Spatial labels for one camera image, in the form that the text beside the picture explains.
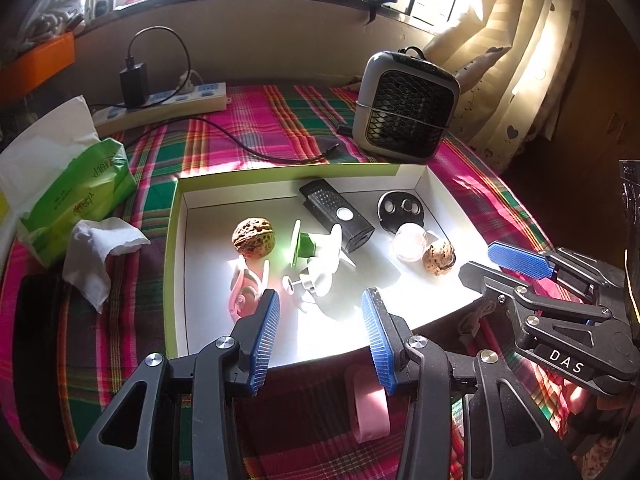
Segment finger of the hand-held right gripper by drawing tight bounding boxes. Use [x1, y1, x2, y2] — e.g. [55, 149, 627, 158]
[458, 259, 614, 334]
[486, 240, 627, 307]

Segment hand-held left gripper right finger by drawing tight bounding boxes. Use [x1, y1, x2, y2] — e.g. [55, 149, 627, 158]
[361, 287, 581, 480]

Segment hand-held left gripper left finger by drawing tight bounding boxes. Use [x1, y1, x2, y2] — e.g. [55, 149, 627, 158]
[60, 287, 281, 480]

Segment pink ear hook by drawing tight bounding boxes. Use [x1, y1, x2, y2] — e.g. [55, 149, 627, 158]
[227, 255, 273, 323]

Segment green cardboard box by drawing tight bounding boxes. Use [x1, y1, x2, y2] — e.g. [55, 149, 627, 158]
[164, 164, 543, 361]

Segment small walnut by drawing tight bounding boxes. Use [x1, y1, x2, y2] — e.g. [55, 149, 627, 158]
[421, 240, 457, 276]

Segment white pin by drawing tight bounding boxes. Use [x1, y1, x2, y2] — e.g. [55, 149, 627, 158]
[282, 275, 315, 295]

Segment pink band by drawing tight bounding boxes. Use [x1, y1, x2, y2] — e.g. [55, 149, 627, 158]
[345, 365, 392, 443]

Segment clear ball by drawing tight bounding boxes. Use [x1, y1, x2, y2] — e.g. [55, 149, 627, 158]
[392, 222, 436, 262]

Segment green and white spool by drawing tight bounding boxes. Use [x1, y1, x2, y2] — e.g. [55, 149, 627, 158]
[284, 219, 358, 297]

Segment black round holder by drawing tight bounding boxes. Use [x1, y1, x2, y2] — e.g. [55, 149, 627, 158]
[376, 190, 425, 233]

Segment black remote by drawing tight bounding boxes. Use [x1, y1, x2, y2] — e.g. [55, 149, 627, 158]
[299, 179, 376, 255]

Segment large walnut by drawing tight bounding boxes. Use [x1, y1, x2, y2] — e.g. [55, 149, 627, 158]
[232, 217, 277, 259]

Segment black speaker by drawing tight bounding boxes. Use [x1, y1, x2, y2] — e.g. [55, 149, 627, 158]
[619, 159, 640, 241]

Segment plaid tablecloth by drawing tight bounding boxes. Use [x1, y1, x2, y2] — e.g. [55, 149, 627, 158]
[0, 82, 626, 480]

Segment crumpled white tissue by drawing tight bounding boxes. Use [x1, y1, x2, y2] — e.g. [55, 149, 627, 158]
[62, 217, 151, 313]

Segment grey space heater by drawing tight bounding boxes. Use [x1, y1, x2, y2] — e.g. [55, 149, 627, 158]
[352, 47, 461, 163]

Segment cream curtain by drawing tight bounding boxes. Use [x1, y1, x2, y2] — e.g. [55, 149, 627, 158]
[425, 0, 601, 173]

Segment green tissue pack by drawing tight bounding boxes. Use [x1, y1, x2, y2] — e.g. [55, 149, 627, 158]
[0, 95, 138, 268]

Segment white power strip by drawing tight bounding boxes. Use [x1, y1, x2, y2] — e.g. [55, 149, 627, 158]
[92, 81, 228, 131]

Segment black charger adapter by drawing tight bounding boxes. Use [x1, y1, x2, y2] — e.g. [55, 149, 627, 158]
[119, 55, 151, 109]

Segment orange box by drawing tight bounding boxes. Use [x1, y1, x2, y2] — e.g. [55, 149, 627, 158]
[0, 32, 76, 98]

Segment white plastic bags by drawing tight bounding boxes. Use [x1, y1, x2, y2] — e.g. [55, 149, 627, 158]
[20, 0, 101, 36]

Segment long black cable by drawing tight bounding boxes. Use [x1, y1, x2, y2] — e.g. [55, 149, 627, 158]
[92, 102, 341, 163]

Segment black charger cable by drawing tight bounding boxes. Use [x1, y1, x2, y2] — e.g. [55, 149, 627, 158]
[127, 27, 193, 91]

